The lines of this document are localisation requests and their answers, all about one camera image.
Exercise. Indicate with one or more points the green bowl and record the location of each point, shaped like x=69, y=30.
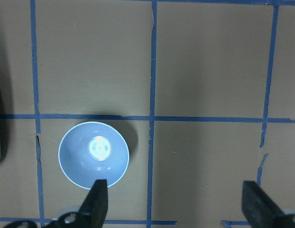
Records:
x=93, y=151

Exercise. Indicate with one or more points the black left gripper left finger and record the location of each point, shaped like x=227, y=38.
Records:
x=92, y=212

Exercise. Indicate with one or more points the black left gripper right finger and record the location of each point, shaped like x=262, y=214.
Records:
x=260, y=211

